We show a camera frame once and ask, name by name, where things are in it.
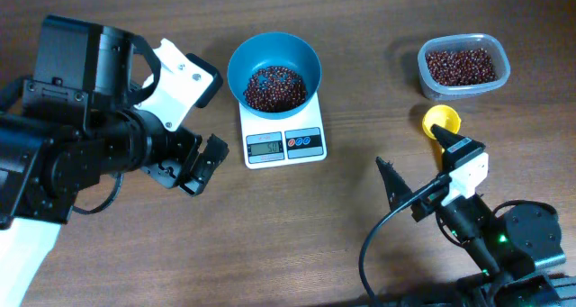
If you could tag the teal plastic bowl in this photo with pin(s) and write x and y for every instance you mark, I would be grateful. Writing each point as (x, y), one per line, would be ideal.
(274, 49)

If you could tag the yellow measuring scoop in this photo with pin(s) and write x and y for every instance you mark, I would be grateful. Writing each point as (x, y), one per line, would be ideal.
(443, 116)

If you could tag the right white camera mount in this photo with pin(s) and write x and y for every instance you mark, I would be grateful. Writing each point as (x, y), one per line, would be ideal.
(466, 178)

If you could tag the red beans in bowl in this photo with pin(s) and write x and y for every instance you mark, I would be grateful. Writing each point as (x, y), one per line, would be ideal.
(275, 89)

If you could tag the clear plastic bean container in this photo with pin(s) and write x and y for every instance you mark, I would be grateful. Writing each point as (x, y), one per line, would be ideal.
(460, 42)

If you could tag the white digital kitchen scale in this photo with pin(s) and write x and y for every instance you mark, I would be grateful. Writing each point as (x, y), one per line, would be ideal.
(297, 139)

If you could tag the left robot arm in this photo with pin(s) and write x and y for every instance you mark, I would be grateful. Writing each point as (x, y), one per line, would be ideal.
(101, 101)

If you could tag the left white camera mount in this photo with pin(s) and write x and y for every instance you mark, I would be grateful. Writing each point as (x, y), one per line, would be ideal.
(184, 82)

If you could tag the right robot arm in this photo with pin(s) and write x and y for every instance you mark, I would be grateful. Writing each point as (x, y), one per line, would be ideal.
(524, 239)

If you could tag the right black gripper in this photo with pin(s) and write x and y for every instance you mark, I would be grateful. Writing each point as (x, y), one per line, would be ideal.
(432, 203)

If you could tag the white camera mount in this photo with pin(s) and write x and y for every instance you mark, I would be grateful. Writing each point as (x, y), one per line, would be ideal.
(184, 82)
(466, 178)

